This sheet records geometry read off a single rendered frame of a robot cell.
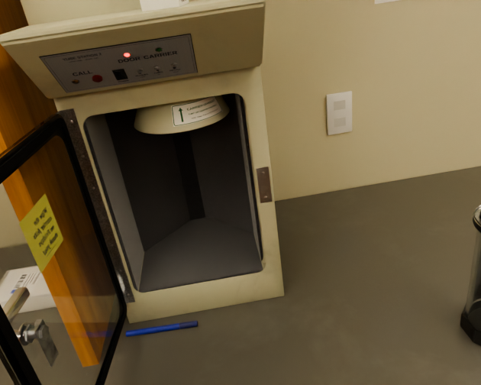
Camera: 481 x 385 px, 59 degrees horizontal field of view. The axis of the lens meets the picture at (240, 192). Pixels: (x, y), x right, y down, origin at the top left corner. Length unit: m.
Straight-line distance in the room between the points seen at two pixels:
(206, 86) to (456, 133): 0.89
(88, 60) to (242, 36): 0.20
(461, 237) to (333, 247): 0.29
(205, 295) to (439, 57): 0.87
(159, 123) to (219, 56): 0.17
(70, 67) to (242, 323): 0.54
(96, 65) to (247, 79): 0.23
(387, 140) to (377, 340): 0.65
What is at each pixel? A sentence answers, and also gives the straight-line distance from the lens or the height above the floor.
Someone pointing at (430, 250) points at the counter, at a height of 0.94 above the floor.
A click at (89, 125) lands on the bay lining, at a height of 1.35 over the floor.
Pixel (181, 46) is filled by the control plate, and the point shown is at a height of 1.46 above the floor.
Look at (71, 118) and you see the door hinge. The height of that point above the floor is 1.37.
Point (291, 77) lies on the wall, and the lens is 1.15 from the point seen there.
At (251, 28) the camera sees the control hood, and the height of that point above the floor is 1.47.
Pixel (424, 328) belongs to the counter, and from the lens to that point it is 0.86.
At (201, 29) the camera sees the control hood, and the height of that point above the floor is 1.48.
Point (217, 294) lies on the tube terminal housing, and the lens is 0.88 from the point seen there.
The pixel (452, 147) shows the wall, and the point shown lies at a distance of 1.41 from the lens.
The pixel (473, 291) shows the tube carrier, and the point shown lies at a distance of 0.80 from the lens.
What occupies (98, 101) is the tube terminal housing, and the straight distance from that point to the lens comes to 0.71.
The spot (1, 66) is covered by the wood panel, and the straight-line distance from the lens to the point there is 0.72.
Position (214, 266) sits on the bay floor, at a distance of 0.88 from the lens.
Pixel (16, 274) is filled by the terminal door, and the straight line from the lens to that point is 0.56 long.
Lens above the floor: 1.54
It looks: 27 degrees down
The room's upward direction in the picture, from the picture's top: 8 degrees counter-clockwise
